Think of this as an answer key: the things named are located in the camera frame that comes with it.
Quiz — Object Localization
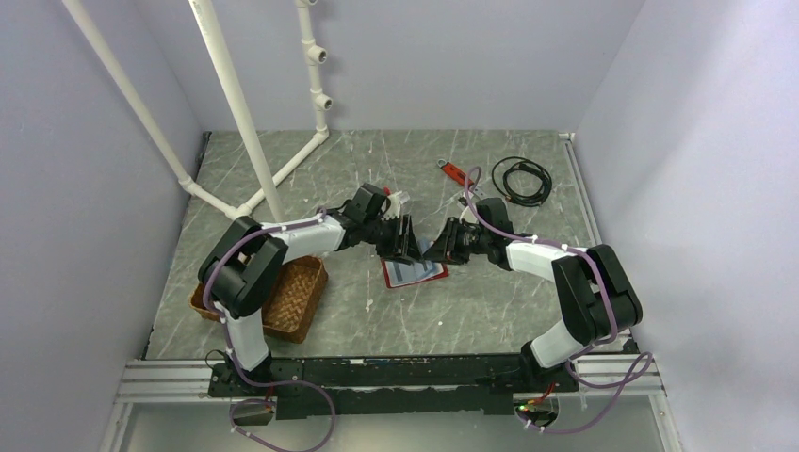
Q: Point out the red handled adjustable wrench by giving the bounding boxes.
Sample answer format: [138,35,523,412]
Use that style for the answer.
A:
[437,159,502,203]

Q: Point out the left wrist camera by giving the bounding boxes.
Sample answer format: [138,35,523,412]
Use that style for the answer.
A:
[383,186,411,220]

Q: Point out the aluminium frame rail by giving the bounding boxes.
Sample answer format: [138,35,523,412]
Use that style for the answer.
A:
[99,358,685,452]

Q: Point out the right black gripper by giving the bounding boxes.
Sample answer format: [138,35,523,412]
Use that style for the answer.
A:
[423,217,491,265]

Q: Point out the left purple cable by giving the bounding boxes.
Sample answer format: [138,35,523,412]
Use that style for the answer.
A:
[201,208,337,452]

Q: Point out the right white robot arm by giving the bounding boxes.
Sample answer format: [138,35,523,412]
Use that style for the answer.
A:
[423,198,644,391]

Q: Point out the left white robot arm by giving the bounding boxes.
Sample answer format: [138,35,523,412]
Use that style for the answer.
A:
[198,184,422,396]

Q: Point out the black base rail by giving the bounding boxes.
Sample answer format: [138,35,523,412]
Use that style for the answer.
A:
[208,353,578,420]

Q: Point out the purple cable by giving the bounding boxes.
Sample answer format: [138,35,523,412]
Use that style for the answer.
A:
[201,208,337,452]
[460,166,656,436]

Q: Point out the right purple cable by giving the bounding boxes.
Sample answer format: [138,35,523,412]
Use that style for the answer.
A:
[460,166,656,436]

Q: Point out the white pvc pipe frame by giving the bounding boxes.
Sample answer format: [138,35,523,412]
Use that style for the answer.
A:
[62,1,334,221]

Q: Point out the woven wicker basket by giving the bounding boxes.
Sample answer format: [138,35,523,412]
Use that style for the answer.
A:
[188,252,330,345]

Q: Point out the coiled black cable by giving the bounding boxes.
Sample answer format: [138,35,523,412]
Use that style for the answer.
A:
[491,156,554,208]

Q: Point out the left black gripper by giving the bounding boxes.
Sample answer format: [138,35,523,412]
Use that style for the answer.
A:
[363,214,424,265]

